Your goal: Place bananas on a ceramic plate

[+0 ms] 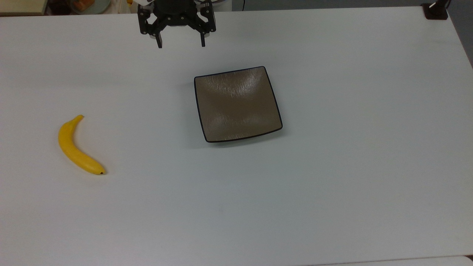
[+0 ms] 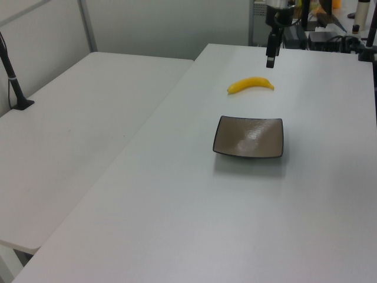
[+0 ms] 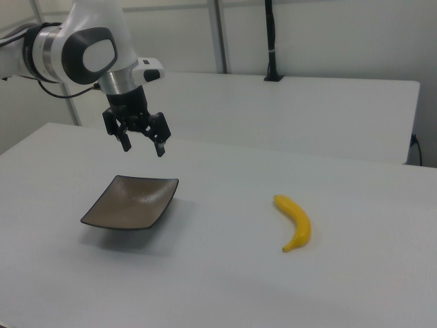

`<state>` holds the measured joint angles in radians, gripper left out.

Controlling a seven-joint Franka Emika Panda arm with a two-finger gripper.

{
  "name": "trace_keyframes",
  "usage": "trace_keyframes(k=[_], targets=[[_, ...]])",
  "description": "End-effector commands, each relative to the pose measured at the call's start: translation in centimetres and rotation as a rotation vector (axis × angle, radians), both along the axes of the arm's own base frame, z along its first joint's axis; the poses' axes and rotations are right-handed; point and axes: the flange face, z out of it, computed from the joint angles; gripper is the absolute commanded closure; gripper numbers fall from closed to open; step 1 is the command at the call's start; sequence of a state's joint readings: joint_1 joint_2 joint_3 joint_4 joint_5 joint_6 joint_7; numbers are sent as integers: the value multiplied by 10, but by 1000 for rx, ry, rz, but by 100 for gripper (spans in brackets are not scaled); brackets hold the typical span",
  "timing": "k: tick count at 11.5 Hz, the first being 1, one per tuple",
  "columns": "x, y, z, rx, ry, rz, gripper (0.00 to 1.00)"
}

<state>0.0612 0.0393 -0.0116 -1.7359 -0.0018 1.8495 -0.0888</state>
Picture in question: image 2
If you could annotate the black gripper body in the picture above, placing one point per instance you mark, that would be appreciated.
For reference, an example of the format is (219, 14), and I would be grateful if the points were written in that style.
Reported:
(271, 16)

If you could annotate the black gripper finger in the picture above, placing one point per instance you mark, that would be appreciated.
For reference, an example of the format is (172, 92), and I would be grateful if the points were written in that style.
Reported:
(270, 51)
(279, 41)

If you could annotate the yellow banana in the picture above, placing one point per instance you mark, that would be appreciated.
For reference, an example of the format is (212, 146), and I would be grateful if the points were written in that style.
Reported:
(250, 84)

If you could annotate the square brown ceramic plate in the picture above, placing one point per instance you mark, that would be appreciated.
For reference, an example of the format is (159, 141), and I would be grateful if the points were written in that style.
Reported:
(248, 137)

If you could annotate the grey perforated metal panel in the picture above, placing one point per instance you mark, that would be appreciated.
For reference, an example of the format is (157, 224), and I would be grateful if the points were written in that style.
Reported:
(257, 20)

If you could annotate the grey electronics box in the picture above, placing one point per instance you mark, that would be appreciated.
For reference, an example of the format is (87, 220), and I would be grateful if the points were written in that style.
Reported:
(294, 36)

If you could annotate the black vertical pole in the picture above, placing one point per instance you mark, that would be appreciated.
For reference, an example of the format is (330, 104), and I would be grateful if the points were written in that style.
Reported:
(305, 14)

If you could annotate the black power supply box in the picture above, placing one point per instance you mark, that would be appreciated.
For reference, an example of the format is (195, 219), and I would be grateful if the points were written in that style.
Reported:
(324, 39)

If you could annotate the white cylinder with black cap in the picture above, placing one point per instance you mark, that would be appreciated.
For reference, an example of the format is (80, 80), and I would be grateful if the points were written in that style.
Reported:
(361, 14)

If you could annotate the black clamped camera stand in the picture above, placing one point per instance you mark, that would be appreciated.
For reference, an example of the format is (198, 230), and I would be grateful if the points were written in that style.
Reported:
(368, 44)

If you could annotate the grey partition frame post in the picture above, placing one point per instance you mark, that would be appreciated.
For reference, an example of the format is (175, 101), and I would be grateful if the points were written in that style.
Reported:
(87, 26)

